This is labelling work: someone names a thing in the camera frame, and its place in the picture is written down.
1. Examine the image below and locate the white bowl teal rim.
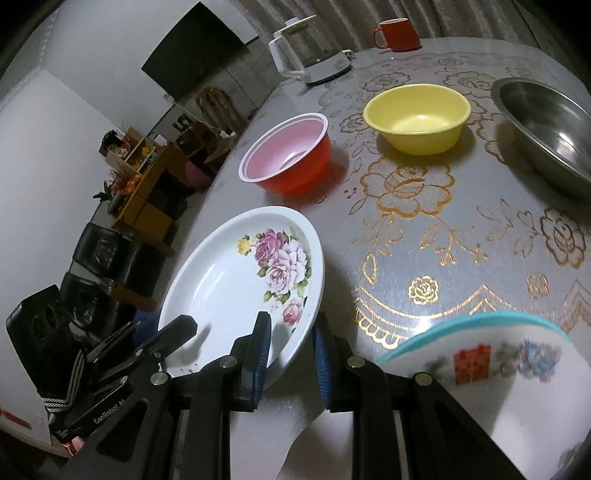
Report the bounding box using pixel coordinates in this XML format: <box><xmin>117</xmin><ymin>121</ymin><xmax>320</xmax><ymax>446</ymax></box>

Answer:
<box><xmin>374</xmin><ymin>310</ymin><xmax>591</xmax><ymax>480</ymax></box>

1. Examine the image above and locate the grey curtain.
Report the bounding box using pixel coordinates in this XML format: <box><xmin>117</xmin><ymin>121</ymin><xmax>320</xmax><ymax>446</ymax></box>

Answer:
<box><xmin>217</xmin><ymin>0</ymin><xmax>555</xmax><ymax>51</ymax></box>

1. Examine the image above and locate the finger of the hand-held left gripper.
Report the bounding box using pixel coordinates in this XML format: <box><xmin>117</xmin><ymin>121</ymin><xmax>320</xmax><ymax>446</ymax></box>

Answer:
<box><xmin>131</xmin><ymin>315</ymin><xmax>199</xmax><ymax>366</ymax></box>
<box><xmin>85</xmin><ymin>320</ymin><xmax>155</xmax><ymax>365</ymax></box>

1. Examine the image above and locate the wooden shelf unit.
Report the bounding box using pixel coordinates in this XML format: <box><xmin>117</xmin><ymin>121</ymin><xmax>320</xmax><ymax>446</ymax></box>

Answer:
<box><xmin>105</xmin><ymin>127</ymin><xmax>222</xmax><ymax>254</ymax></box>

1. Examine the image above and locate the black leather sofa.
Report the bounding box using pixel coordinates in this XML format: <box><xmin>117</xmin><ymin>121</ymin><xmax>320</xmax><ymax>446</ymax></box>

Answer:
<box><xmin>60</xmin><ymin>222</ymin><xmax>162</xmax><ymax>342</ymax></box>

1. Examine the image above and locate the stainless steel basin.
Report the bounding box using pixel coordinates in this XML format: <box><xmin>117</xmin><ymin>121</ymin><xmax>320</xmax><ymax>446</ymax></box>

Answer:
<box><xmin>490</xmin><ymin>78</ymin><xmax>591</xmax><ymax>185</ymax></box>

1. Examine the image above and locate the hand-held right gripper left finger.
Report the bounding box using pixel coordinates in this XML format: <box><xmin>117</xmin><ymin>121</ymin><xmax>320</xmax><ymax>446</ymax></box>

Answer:
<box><xmin>58</xmin><ymin>311</ymin><xmax>273</xmax><ymax>480</ymax></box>

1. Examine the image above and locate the black television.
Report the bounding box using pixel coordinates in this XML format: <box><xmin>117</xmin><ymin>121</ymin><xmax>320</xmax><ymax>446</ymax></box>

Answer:
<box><xmin>141</xmin><ymin>2</ymin><xmax>259</xmax><ymax>100</ymax></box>

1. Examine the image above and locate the pink plastic basin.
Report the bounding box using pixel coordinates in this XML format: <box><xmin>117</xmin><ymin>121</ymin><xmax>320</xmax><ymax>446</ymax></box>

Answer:
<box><xmin>185</xmin><ymin>161</ymin><xmax>215</xmax><ymax>192</ymax></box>

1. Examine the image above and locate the gold floral lace tablecloth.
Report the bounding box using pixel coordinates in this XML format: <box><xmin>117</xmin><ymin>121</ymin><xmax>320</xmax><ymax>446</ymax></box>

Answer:
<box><xmin>277</xmin><ymin>39</ymin><xmax>591</xmax><ymax>480</ymax></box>

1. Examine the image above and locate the red mug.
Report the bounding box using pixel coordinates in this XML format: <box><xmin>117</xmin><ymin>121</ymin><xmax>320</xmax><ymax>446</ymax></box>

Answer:
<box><xmin>373</xmin><ymin>18</ymin><xmax>422</xmax><ymax>51</ymax></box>

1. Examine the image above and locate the person's left forearm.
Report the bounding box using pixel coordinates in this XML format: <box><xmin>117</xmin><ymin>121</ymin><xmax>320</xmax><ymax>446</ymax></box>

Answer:
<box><xmin>39</xmin><ymin>348</ymin><xmax>88</xmax><ymax>416</ymax></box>

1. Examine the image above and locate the decorative plant arrangement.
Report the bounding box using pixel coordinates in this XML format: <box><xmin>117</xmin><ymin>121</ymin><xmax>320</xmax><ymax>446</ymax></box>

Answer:
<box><xmin>95</xmin><ymin>168</ymin><xmax>139</xmax><ymax>213</ymax></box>

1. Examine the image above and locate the red bowl pink inside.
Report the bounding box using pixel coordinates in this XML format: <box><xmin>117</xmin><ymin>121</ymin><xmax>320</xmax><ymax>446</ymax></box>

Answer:
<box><xmin>239</xmin><ymin>112</ymin><xmax>332</xmax><ymax>195</ymax></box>

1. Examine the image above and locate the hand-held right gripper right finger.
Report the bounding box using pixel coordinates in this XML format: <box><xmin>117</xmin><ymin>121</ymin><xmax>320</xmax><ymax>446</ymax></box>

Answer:
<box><xmin>311</xmin><ymin>314</ymin><xmax>527</xmax><ymax>480</ymax></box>

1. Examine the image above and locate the wooden chair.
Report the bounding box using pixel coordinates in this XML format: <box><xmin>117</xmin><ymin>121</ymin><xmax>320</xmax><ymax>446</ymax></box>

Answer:
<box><xmin>194</xmin><ymin>85</ymin><xmax>232</xmax><ymax>121</ymax></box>

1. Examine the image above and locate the white electric kettle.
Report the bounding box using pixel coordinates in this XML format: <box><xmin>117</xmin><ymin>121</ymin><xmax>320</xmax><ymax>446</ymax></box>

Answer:
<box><xmin>268</xmin><ymin>15</ymin><xmax>354</xmax><ymax>86</ymax></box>

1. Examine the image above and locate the white floral plate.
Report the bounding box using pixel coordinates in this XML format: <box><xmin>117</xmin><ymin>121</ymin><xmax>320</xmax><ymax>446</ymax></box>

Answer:
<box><xmin>158</xmin><ymin>206</ymin><xmax>325</xmax><ymax>386</ymax></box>

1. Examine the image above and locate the yellow bowl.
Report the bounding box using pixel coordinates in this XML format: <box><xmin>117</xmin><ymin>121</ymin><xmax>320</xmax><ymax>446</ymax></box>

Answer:
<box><xmin>363</xmin><ymin>84</ymin><xmax>472</xmax><ymax>155</ymax></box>

